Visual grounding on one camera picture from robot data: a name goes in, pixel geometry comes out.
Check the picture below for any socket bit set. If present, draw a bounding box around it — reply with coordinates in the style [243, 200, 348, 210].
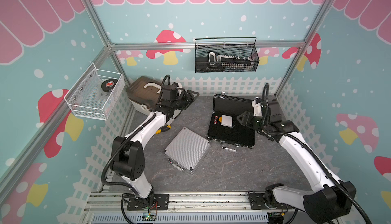
[207, 51, 254, 70]

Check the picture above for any black wire wall basket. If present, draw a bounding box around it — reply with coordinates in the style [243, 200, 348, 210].
[194, 37, 260, 73]

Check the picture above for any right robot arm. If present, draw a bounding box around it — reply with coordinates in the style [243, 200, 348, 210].
[237, 84, 371, 224]

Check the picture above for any black poker set case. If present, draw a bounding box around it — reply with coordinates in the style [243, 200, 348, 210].
[207, 92, 256, 149]

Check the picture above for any white wire wall basket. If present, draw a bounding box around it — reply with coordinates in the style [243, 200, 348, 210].
[64, 63, 125, 121]

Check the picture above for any brown lid white toolbox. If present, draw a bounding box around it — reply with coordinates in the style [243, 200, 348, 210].
[126, 76, 161, 116]

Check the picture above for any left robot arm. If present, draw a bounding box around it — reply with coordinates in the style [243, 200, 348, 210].
[101, 75, 200, 209]

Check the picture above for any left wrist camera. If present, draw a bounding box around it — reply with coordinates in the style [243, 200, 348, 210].
[173, 82, 185, 97]

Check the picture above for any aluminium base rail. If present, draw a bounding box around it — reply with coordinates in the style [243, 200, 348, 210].
[76, 190, 337, 224]

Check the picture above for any white card box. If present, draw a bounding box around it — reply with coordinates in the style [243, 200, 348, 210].
[219, 115, 233, 128]

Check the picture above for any yellow handled screwdriver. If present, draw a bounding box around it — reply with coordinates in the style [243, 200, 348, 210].
[155, 125, 171, 134]

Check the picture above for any silver poker set case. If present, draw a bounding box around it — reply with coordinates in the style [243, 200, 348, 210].
[164, 127, 210, 173]

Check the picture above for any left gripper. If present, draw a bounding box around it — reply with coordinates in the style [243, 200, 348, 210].
[171, 90, 199, 111]

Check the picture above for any black tape roll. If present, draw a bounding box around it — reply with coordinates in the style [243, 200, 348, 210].
[101, 78, 118, 93]

